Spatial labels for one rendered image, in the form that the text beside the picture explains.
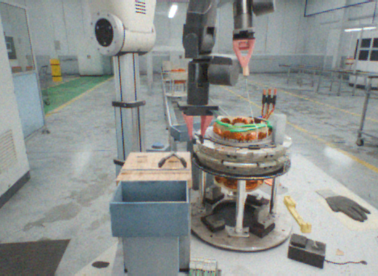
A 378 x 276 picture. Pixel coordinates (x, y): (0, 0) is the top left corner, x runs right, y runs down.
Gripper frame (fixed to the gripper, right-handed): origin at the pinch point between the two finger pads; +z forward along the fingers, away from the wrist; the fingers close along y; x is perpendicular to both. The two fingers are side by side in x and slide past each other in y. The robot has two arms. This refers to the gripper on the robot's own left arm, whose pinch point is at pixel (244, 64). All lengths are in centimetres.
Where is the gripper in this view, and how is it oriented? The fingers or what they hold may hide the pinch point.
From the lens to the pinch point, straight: 92.4
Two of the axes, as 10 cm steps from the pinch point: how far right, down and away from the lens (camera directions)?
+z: 0.4, 10.0, -0.4
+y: 1.8, 0.3, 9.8
